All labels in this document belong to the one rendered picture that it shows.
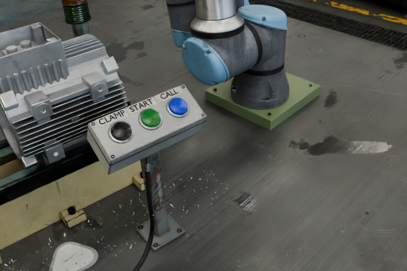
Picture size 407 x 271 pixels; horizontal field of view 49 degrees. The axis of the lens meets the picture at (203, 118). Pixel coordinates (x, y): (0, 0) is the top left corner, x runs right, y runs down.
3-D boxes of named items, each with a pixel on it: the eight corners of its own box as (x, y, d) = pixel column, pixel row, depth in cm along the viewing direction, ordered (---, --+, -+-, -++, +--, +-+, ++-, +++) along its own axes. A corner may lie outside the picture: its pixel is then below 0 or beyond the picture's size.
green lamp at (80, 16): (71, 26, 108) (68, 8, 105) (62, 19, 112) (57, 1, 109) (94, 19, 111) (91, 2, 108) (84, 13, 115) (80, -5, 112)
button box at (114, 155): (107, 176, 66) (111, 161, 62) (85, 138, 69) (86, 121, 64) (200, 132, 75) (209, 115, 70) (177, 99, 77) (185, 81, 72)
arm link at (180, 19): (223, 37, 110) (217, -8, 105) (187, 52, 104) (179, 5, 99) (201, 33, 115) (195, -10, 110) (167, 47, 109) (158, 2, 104)
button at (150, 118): (145, 134, 67) (148, 128, 66) (135, 118, 68) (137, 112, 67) (162, 126, 69) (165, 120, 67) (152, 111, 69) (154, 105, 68)
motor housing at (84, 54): (34, 187, 78) (1, 93, 67) (2, 136, 90) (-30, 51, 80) (135, 141, 87) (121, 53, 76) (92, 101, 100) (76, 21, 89)
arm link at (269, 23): (295, 59, 111) (300, 6, 103) (258, 78, 104) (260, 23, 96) (259, 45, 118) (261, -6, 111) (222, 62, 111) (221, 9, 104)
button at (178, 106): (173, 121, 70) (175, 115, 68) (163, 106, 70) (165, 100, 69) (189, 114, 71) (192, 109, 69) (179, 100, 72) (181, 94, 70)
